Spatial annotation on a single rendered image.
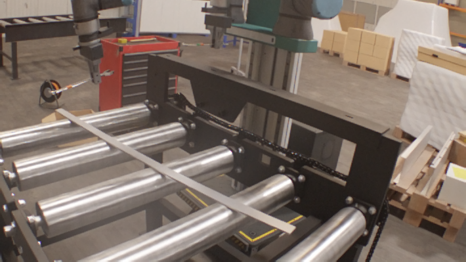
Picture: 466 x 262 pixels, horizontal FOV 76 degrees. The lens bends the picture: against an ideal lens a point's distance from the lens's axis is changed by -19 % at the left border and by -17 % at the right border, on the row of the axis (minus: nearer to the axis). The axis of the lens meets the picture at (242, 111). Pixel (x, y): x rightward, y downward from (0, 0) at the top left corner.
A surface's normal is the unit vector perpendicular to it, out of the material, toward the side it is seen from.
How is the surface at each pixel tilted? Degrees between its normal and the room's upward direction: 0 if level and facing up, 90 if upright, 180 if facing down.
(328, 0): 93
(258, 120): 90
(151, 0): 90
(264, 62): 90
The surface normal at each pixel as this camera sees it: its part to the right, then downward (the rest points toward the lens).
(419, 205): -0.66, 0.17
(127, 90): 0.74, 0.30
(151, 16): 0.40, 0.34
